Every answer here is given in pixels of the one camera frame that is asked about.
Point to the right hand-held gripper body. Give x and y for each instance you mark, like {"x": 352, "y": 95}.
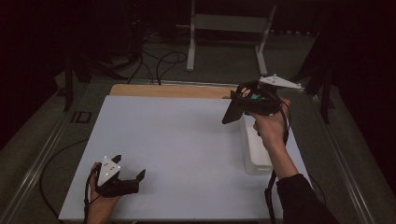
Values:
{"x": 266, "y": 104}

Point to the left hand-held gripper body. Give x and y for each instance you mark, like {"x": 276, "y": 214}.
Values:
{"x": 109, "y": 172}

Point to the black phone case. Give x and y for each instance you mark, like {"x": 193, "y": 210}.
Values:
{"x": 232, "y": 113}

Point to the white plastic tray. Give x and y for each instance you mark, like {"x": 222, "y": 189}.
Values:
{"x": 257, "y": 155}

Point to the person's right hand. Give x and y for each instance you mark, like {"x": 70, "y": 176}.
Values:
{"x": 272, "y": 130}

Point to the person's left hand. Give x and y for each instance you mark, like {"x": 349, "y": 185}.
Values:
{"x": 99, "y": 205}

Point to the white table board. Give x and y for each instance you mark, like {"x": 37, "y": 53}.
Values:
{"x": 174, "y": 140}

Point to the black tripod stand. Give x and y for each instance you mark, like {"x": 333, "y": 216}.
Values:
{"x": 69, "y": 90}
{"x": 325, "y": 96}

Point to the white metal stand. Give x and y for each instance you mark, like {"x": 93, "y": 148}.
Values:
{"x": 230, "y": 23}

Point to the black floor frame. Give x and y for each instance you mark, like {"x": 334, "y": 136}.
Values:
{"x": 73, "y": 117}

